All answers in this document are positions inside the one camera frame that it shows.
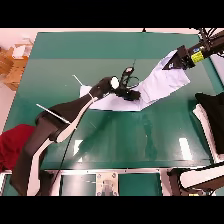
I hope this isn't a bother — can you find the white shirt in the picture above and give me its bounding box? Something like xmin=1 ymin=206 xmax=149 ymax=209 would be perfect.
xmin=79 ymin=49 xmax=192 ymax=112

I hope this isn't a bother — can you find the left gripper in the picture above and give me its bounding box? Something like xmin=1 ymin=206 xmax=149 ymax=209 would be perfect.
xmin=115 ymin=86 xmax=142 ymax=102

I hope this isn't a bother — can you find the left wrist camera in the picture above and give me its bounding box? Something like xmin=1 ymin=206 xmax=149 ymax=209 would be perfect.
xmin=121 ymin=65 xmax=136 ymax=82

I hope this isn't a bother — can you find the silver frame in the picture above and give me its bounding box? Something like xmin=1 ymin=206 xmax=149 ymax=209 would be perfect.
xmin=0 ymin=167 xmax=224 ymax=197

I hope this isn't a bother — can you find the brown cardboard box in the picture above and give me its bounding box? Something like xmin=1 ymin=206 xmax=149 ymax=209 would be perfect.
xmin=0 ymin=42 xmax=35 ymax=92

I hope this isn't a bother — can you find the red garment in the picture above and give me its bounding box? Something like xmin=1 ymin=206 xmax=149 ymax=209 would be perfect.
xmin=0 ymin=123 xmax=37 ymax=173

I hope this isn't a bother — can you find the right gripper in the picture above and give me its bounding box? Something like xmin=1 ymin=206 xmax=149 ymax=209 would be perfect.
xmin=175 ymin=44 xmax=195 ymax=70

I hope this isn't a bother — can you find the black cable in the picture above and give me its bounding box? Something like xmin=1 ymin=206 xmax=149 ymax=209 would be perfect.
xmin=119 ymin=74 xmax=141 ymax=92

